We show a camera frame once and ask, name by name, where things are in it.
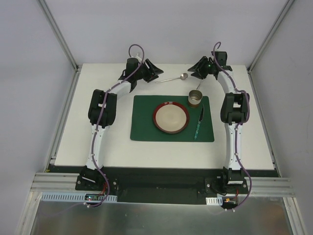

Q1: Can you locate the silver spoon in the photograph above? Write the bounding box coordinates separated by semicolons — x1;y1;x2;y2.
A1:
156;73;189;83

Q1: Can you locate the steel cup brown base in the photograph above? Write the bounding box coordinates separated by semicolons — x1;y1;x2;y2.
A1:
188;90;203;108

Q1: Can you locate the black knife green handle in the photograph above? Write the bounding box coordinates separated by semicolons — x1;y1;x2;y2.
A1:
194;105;204;141

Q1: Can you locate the red rimmed beige plate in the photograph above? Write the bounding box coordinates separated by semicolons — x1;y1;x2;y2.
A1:
153;101;190;134

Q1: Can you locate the dark green placemat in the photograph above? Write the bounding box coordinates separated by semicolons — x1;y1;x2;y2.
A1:
130;95;215;142

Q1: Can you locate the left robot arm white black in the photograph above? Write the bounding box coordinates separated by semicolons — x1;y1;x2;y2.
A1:
75;57;164;191

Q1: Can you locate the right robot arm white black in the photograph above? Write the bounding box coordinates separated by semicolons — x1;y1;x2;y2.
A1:
188;51;250;193

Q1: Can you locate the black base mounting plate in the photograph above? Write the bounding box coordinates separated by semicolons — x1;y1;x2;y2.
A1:
75;167;248;205

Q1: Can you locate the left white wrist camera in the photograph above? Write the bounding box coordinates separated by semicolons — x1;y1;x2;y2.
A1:
135;52;144;63

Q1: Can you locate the left aluminium frame post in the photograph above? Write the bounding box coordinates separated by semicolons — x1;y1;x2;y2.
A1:
37;0;79;71

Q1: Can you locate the aluminium frame post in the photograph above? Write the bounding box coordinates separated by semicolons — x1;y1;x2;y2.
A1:
247;0;296;74
37;0;79;71

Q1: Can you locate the right aluminium frame post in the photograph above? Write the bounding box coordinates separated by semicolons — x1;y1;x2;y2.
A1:
247;0;296;74

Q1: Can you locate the right white cable duct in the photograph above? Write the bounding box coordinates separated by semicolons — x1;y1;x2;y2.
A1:
205;197;223;206

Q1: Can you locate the white cable duct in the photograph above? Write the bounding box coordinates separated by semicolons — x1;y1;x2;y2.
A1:
41;192;117;203
205;197;223;206

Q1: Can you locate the front aluminium rail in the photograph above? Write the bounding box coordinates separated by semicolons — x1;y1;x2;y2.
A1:
30;172;295;197

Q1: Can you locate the left white cable duct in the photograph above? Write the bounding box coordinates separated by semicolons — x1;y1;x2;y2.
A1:
41;192;117;203

